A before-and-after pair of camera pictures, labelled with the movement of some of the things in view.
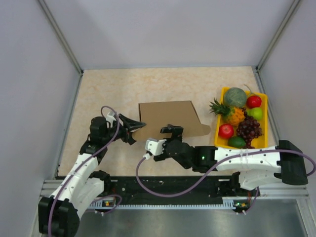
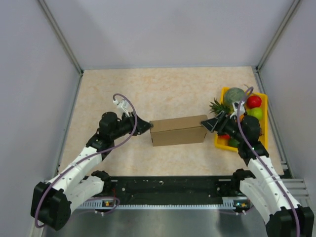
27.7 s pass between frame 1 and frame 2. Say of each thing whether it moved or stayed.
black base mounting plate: stayed
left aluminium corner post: stayed
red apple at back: stayed
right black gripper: moved
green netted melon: stayed
